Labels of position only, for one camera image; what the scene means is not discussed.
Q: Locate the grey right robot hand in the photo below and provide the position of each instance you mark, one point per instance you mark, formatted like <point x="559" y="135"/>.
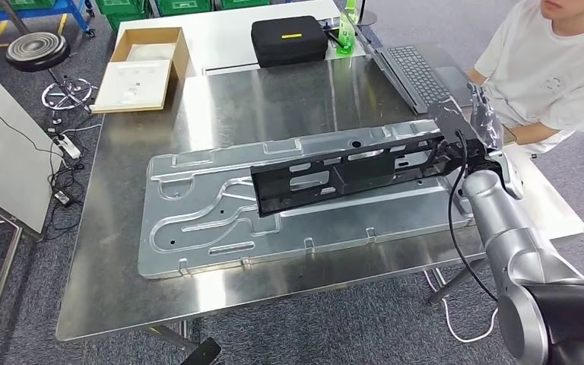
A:
<point x="488" y="121"/>

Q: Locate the black plastic part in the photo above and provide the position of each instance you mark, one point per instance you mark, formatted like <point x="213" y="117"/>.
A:
<point x="367" y="176"/>

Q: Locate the person's forearm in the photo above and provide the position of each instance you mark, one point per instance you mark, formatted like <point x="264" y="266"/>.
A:
<point x="539" y="133"/>
<point x="476" y="76"/>

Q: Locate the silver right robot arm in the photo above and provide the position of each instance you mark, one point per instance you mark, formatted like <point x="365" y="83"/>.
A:
<point x="513" y="242"/>

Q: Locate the person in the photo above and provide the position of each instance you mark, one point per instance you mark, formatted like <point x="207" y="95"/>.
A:
<point x="549" y="75"/>

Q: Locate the grey laptop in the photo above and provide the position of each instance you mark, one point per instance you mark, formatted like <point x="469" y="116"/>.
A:
<point x="418" y="75"/>

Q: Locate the black monitor stand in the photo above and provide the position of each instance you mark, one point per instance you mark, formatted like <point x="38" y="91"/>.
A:
<point x="367" y="19"/>

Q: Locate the green plastic bottle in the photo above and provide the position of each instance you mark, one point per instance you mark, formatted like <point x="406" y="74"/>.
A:
<point x="346" y="35"/>

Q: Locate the stamped aluminium panel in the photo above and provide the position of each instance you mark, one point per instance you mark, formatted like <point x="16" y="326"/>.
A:
<point x="322" y="221"/>

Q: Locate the black case yellow label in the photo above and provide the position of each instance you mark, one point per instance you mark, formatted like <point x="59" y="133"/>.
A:
<point x="287" y="50"/>

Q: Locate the green plastic crate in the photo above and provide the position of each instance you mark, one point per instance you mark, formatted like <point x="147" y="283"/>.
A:
<point x="186" y="7"/>
<point x="25" y="4"/>
<point x="244" y="4"/>
<point x="120" y="12"/>

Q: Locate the white foam insert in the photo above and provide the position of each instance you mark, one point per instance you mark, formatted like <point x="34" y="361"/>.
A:
<point x="151" y="53"/>

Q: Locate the cardboard box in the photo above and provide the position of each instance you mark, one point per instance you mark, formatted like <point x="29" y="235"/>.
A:
<point x="146" y="36"/>

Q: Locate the white foam slab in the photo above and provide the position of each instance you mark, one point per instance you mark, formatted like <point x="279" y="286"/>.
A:
<point x="131" y="85"/>

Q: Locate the black robot foot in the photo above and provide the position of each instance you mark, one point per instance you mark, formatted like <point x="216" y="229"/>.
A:
<point x="201" y="352"/>

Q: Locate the white power strip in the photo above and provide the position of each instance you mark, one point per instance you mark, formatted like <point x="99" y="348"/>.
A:
<point x="69" y="147"/>

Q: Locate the black power adapter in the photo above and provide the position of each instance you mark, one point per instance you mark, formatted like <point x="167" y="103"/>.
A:
<point x="63" y="197"/>

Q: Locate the black round stool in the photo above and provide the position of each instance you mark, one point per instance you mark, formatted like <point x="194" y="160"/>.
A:
<point x="37" y="50"/>

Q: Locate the blue metal cart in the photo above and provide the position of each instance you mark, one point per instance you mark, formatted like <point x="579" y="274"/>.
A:
<point x="30" y="12"/>

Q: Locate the white cabinet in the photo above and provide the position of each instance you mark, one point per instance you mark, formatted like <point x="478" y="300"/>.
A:
<point x="5" y="151"/>

